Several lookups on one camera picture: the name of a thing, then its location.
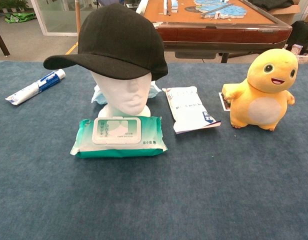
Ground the black baseball cap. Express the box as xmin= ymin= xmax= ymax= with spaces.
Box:
xmin=43 ymin=2 xmax=169 ymax=81

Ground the white foam mannequin head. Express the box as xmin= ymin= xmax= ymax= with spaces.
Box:
xmin=90 ymin=71 xmax=153 ymax=118

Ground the white blue toothpaste tube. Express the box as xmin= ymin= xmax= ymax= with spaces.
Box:
xmin=4 ymin=69 xmax=66 ymax=106

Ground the green wet wipes pack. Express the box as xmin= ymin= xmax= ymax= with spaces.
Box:
xmin=69 ymin=115 xmax=168 ymax=159

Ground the white blue tissue pouch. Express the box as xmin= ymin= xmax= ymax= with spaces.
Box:
xmin=162 ymin=85 xmax=222 ymax=135

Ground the dark picture card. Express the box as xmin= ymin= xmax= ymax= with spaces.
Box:
xmin=218 ymin=92 xmax=232 ymax=111

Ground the blue felt table mat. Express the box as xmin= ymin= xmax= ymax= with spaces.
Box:
xmin=0 ymin=60 xmax=308 ymax=240

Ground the brown mahjong table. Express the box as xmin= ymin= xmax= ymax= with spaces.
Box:
xmin=143 ymin=0 xmax=293 ymax=64

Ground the yellow plush dinosaur toy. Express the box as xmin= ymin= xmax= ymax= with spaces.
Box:
xmin=225 ymin=48 xmax=299 ymax=132

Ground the wooden pole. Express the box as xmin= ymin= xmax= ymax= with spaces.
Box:
xmin=75 ymin=0 xmax=82 ymax=38

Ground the blue mahjong tile pile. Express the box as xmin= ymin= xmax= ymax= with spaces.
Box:
xmin=193 ymin=0 xmax=248 ymax=20

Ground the white framed glass partition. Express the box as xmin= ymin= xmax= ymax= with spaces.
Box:
xmin=30 ymin=0 xmax=100 ymax=37

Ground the white mesh basket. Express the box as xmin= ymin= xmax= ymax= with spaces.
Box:
xmin=296 ymin=53 xmax=308 ymax=66

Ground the green bag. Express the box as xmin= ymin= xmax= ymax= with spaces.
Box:
xmin=4 ymin=11 xmax=37 ymax=24

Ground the black fabric bag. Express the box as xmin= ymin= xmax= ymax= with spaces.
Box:
xmin=285 ymin=20 xmax=308 ymax=56

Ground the brown cardboard box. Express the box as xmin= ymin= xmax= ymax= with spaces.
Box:
xmin=268 ymin=0 xmax=301 ymax=25

